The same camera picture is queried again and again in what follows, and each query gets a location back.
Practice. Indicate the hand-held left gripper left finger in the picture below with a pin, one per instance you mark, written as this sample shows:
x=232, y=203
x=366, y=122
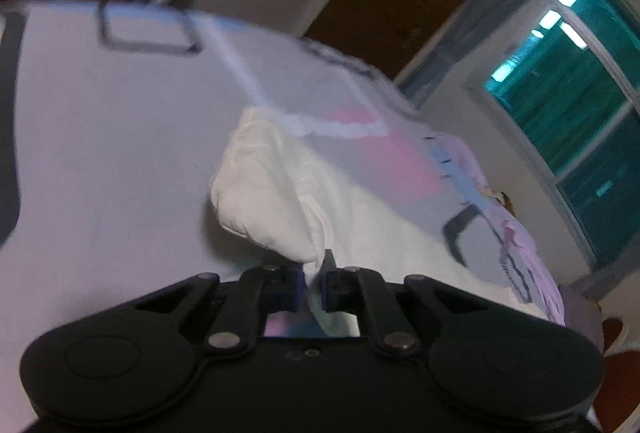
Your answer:
x=291, y=289

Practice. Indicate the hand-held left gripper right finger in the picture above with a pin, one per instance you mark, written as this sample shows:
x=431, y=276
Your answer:
x=331, y=294

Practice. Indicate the white garment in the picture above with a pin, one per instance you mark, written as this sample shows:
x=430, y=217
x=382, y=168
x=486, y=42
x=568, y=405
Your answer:
x=260, y=193

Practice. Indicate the small yellow brown item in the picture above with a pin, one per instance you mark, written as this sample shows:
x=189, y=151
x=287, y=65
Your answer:
x=504, y=202

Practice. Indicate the pastel printed bed blanket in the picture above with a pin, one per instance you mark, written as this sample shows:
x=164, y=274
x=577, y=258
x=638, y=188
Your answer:
x=100, y=138

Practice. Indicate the purple pink pillow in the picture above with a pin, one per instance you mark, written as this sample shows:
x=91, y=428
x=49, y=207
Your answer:
x=582, y=313

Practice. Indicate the green glass window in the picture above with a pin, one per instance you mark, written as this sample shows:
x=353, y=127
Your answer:
x=575, y=98

